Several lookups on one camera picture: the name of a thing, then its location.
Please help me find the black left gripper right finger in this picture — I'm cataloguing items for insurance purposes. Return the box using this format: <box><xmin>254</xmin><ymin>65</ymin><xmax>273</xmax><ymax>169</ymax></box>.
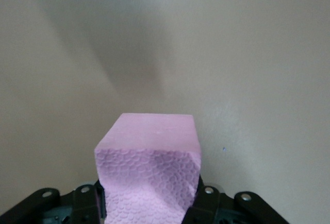
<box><xmin>184</xmin><ymin>177</ymin><xmax>292</xmax><ymax>224</ymax></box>

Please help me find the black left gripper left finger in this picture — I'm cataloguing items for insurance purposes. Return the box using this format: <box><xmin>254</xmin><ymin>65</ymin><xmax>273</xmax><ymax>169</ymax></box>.
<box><xmin>0</xmin><ymin>180</ymin><xmax>106</xmax><ymax>224</ymax></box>

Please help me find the pink foam block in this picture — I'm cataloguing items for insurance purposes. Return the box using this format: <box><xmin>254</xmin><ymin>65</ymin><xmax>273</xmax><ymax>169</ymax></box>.
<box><xmin>94</xmin><ymin>113</ymin><xmax>202</xmax><ymax>224</ymax></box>

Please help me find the brown table cover sheet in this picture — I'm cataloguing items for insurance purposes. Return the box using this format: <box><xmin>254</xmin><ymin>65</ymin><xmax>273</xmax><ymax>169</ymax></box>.
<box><xmin>0</xmin><ymin>0</ymin><xmax>330</xmax><ymax>224</ymax></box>

